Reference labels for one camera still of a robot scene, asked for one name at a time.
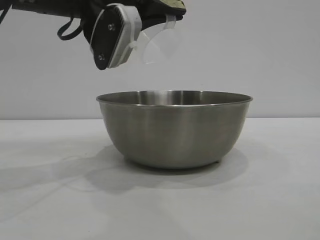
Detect clear plastic measuring cup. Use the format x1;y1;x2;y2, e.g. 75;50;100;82
136;13;181;65

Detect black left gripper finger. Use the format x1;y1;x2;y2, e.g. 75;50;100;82
140;7;185;25
149;0;188;16

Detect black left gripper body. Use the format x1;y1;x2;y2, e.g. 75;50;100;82
74;0;151;48

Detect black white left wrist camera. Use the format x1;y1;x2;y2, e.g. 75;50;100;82
89;3;143;71

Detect stainless steel mixing bowl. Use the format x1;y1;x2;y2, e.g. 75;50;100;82
96;89;254;170

